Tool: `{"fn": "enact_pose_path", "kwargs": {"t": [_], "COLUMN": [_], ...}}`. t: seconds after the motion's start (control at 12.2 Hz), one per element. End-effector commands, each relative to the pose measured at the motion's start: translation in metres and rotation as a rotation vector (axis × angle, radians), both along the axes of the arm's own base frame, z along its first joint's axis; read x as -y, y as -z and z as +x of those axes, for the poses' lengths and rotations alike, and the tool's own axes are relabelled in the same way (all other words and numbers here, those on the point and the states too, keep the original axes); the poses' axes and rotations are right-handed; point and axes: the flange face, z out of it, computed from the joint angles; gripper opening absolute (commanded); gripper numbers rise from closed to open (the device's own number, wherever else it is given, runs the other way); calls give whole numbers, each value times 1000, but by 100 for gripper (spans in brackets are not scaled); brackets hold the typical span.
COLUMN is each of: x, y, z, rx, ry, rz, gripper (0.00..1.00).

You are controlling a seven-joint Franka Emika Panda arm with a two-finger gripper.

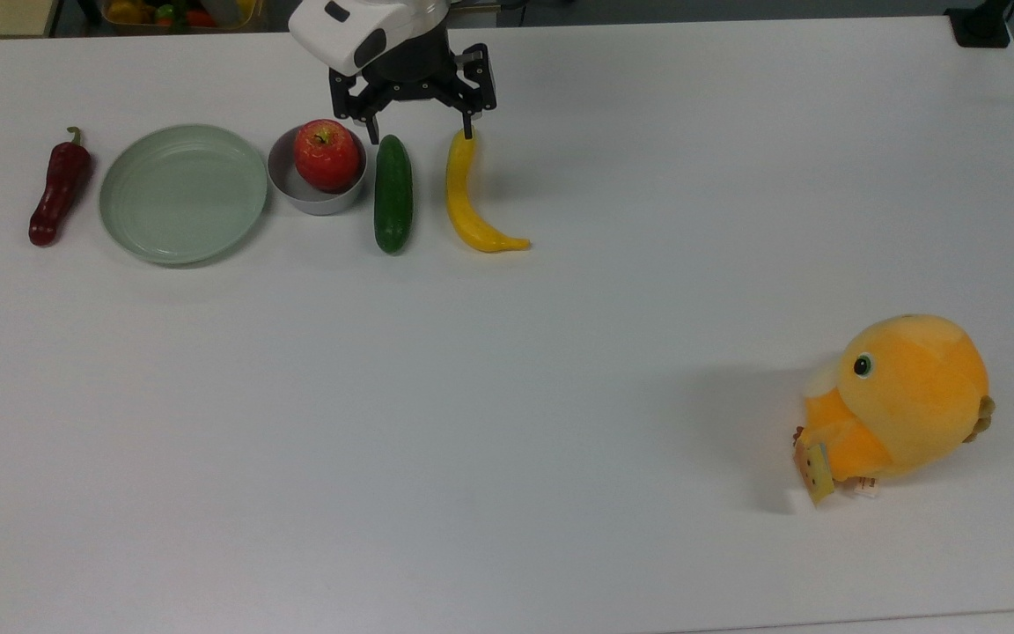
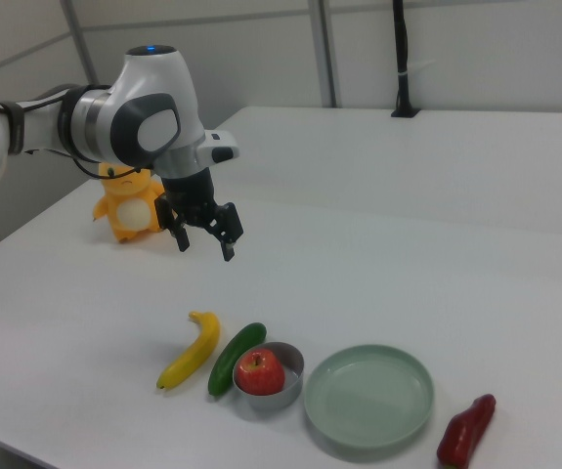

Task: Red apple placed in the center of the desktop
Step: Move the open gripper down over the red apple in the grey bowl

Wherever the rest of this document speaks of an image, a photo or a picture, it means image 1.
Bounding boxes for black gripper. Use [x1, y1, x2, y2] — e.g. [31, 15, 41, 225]
[328, 25, 498, 146]

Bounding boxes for red apple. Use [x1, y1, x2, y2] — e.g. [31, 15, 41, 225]
[293, 119, 362, 193]

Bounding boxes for green cucumber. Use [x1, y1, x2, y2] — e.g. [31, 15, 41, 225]
[373, 134, 415, 256]

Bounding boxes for yellow banana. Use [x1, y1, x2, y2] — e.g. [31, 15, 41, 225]
[445, 129, 532, 254]

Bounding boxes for grey bowl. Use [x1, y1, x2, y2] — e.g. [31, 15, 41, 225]
[267, 125, 369, 217]

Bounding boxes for pale green plate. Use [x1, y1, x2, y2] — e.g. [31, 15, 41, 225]
[99, 123, 269, 267]

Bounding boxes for bin of toy vegetables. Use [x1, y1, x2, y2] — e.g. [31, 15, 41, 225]
[98, 0, 266, 33]

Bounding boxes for dark red chili pepper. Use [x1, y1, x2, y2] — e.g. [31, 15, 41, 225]
[28, 126, 93, 247]

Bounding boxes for orange plush dinosaur toy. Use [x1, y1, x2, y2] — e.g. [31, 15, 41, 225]
[793, 314, 996, 507]

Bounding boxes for black table clamp base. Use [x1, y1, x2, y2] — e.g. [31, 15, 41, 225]
[944, 0, 1014, 49]

